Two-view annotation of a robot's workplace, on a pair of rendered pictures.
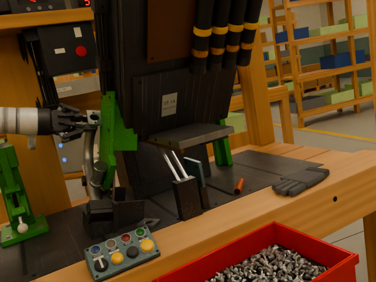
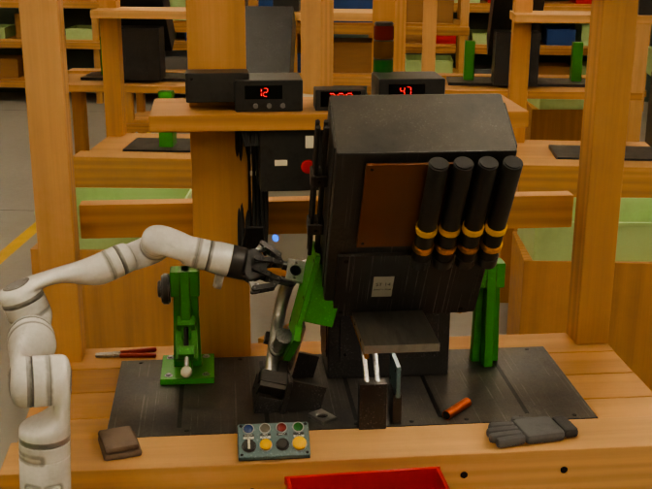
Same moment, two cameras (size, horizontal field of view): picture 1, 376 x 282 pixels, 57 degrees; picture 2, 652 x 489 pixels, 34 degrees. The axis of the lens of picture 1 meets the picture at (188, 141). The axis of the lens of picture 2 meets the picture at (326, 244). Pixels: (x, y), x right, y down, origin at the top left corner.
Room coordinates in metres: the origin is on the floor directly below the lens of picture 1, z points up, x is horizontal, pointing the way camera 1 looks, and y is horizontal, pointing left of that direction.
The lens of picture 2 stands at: (-1.12, -0.58, 1.97)
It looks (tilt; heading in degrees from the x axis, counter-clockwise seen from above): 17 degrees down; 20
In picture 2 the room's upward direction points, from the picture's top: straight up
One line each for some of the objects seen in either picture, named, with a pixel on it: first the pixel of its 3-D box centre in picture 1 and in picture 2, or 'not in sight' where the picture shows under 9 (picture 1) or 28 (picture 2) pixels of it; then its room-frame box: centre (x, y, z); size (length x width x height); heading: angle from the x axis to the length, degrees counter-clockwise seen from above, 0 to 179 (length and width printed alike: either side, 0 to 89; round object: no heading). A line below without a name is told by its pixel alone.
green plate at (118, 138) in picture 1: (117, 126); (318, 290); (0.98, 0.19, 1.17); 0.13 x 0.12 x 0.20; 116
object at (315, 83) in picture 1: (307, 78); not in sight; (10.39, -3.84, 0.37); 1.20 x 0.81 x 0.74; 108
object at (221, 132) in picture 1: (174, 133); (387, 317); (1.02, 0.03, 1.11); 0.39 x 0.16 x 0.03; 26
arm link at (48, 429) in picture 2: not in sight; (45, 401); (0.34, 0.48, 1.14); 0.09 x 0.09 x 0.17; 37
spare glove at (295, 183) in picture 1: (297, 180); (528, 429); (0.98, -0.30, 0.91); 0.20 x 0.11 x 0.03; 124
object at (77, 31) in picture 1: (67, 50); (293, 155); (1.21, 0.34, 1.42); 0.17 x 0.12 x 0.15; 116
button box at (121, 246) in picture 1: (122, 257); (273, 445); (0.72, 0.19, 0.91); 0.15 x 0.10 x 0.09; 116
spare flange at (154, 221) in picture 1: (149, 222); (322, 416); (0.90, 0.15, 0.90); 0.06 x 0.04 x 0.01; 59
